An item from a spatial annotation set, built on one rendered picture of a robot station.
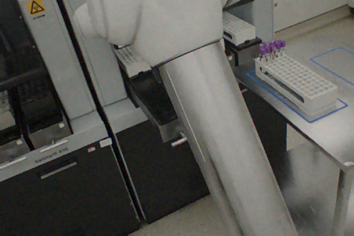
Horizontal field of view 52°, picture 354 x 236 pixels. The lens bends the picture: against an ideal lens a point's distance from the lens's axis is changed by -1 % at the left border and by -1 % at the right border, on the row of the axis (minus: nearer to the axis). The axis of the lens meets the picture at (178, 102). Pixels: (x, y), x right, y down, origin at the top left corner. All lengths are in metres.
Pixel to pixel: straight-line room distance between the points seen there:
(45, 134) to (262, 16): 1.01
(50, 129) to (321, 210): 1.08
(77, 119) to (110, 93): 0.16
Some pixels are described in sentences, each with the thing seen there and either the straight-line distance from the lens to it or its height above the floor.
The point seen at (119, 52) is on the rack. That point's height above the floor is 0.86.
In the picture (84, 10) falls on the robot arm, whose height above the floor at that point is 1.21.
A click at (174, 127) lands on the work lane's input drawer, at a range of 1.20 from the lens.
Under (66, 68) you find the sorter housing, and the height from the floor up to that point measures 0.95.
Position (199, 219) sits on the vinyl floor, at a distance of 1.91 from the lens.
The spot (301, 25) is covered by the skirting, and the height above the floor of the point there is 0.07.
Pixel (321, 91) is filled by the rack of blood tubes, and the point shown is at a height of 0.88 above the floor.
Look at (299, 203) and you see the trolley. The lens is 1.60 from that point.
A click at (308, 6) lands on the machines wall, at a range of 3.43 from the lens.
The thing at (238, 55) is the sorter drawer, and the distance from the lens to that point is 1.52.
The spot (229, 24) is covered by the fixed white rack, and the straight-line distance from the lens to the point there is 1.62.
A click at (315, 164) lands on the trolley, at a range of 1.75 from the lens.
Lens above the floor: 1.53
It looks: 35 degrees down
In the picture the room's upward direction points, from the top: 12 degrees counter-clockwise
